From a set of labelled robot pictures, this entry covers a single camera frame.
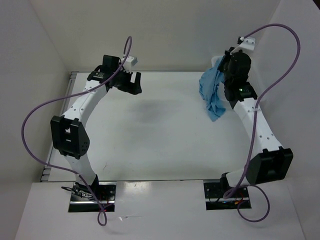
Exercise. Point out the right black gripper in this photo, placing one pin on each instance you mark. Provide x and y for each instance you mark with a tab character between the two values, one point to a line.
230	56

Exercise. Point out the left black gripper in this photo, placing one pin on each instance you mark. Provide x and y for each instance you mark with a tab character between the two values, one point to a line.
135	86

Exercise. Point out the light blue shorts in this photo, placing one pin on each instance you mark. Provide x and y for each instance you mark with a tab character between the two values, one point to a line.
209	83

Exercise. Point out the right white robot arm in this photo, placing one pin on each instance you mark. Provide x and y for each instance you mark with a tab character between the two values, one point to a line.
268	160

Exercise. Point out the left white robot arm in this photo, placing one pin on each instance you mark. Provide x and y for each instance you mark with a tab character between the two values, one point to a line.
68	131

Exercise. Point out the white perforated plastic basket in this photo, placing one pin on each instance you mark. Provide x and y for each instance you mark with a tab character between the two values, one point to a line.
218	61

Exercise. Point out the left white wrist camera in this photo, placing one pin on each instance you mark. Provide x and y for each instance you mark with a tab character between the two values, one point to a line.
129	62

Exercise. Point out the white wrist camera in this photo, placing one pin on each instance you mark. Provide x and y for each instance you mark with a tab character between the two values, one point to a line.
129	62
246	43

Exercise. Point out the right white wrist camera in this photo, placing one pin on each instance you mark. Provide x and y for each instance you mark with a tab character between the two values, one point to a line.
246	43

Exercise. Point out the aluminium table edge rail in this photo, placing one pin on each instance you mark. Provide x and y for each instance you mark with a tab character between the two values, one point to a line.
60	138

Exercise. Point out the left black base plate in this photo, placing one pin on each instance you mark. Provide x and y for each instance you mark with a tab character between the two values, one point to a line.
81	201

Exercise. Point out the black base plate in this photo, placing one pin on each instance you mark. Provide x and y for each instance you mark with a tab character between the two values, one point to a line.
214	200
81	201

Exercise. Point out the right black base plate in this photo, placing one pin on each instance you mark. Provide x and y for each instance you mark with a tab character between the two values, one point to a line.
214	200

